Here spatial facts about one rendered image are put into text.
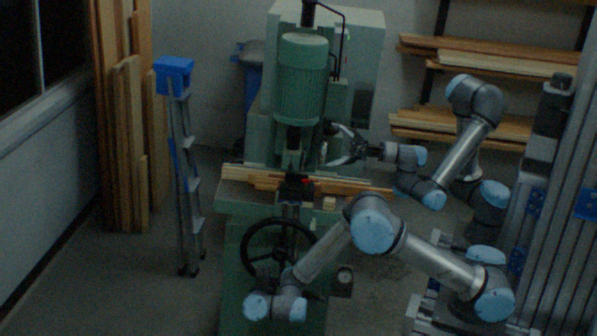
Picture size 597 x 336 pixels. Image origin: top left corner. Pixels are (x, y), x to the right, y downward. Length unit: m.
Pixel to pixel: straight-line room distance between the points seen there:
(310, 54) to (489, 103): 0.64
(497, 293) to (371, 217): 0.42
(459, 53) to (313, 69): 2.11
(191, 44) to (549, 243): 3.30
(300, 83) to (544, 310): 1.13
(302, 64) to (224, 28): 2.52
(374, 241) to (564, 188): 0.65
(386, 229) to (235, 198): 0.82
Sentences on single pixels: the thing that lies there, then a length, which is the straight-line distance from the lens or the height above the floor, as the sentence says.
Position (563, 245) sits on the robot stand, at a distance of 2.13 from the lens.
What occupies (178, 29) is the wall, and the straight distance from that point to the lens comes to 4.76.
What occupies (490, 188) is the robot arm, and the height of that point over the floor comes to 1.05.
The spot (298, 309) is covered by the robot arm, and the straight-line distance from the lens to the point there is 1.90.
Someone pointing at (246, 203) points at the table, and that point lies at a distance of 2.33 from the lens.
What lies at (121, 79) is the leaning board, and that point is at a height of 0.95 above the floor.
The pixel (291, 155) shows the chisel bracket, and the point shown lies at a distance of 2.35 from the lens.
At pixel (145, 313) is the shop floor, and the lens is 3.22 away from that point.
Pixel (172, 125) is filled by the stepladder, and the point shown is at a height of 0.86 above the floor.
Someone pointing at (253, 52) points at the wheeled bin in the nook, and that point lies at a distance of 4.11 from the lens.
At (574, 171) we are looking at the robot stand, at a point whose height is 1.32.
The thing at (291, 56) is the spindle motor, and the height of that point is 1.45.
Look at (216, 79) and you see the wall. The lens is 4.78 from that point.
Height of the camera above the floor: 2.02
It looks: 25 degrees down
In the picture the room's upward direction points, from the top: 7 degrees clockwise
